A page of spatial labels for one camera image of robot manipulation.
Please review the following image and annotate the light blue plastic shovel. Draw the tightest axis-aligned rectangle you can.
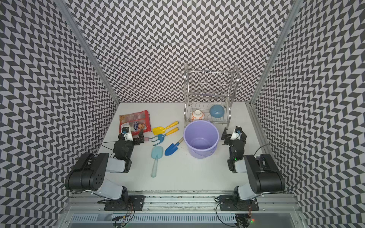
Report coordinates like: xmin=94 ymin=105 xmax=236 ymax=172
xmin=151 ymin=146 xmax=163 ymax=178

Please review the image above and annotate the blue trowel wooden handle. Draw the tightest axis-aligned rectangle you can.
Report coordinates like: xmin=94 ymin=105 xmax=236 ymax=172
xmin=164 ymin=137 xmax=184 ymax=156

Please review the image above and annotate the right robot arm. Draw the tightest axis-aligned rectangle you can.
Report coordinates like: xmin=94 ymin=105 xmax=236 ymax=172
xmin=221 ymin=126 xmax=286 ymax=206

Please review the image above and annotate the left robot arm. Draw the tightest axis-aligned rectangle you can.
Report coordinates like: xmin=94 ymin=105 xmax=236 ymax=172
xmin=65 ymin=130 xmax=144 ymax=211

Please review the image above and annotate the red candy bag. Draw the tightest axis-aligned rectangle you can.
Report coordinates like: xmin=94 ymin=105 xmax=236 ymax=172
xmin=119 ymin=110 xmax=152 ymax=135

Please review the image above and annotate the yellow toy shovel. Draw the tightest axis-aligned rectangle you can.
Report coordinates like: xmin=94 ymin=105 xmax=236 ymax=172
xmin=152 ymin=121 xmax=179 ymax=135

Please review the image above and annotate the blue ceramic bowl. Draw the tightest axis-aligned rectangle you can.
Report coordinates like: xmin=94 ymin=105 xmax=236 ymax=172
xmin=209 ymin=104 xmax=225 ymax=118

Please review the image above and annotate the purple plastic bucket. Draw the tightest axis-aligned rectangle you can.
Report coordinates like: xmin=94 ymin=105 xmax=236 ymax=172
xmin=183 ymin=120 xmax=220 ymax=159

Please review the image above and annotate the red white patterned bowl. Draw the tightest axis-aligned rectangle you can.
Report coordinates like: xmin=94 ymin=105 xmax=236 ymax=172
xmin=191 ymin=110 xmax=205 ymax=121

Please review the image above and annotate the metal dish rack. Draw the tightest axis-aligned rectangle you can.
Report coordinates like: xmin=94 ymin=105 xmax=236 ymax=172
xmin=183 ymin=63 xmax=241 ymax=128

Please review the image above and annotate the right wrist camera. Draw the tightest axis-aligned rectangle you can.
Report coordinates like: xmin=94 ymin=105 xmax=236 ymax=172
xmin=230 ymin=126 xmax=243 ymax=141

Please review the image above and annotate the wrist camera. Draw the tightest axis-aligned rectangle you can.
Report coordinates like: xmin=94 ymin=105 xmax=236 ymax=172
xmin=230 ymin=126 xmax=243 ymax=141
xmin=121 ymin=125 xmax=133 ymax=141

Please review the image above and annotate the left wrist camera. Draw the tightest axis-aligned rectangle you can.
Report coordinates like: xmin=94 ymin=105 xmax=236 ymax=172
xmin=121 ymin=125 xmax=133 ymax=141

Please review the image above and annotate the blue fork yellow handle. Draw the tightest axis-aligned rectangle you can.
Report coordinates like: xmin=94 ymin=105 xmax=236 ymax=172
xmin=151 ymin=127 xmax=179 ymax=146

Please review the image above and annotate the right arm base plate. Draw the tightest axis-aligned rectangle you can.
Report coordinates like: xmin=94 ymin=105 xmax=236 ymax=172
xmin=215 ymin=195 xmax=259 ymax=211

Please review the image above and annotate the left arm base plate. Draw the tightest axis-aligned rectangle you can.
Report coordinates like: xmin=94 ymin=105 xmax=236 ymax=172
xmin=104 ymin=195 xmax=145 ymax=211

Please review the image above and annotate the aluminium front rail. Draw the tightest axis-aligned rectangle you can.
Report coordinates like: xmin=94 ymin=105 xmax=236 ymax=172
xmin=62 ymin=191 xmax=302 ymax=213

